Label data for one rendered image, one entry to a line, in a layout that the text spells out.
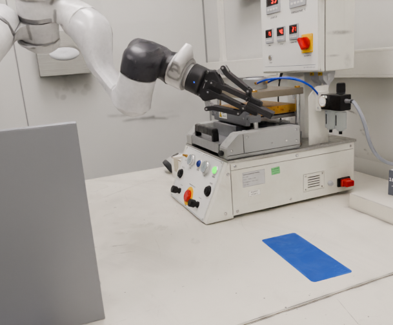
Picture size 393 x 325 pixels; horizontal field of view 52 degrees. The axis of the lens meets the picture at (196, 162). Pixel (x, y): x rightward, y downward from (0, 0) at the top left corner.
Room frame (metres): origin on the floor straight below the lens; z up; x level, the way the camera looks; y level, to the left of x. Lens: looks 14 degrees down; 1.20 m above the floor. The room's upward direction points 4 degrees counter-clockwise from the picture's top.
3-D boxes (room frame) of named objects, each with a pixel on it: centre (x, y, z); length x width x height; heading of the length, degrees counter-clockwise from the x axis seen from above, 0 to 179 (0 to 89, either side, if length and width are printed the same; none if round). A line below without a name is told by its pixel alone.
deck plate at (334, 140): (1.34, -0.24, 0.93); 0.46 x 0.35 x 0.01; 111
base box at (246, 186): (1.31, -0.21, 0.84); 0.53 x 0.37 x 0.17; 111
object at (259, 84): (1.32, -0.25, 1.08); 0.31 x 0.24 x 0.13; 21
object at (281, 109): (1.32, -0.21, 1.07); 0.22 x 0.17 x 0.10; 21
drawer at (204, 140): (1.31, -0.17, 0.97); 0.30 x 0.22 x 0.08; 111
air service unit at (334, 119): (1.17, -0.41, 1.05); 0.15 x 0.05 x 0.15; 21
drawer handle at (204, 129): (1.26, -0.04, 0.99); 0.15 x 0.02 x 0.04; 21
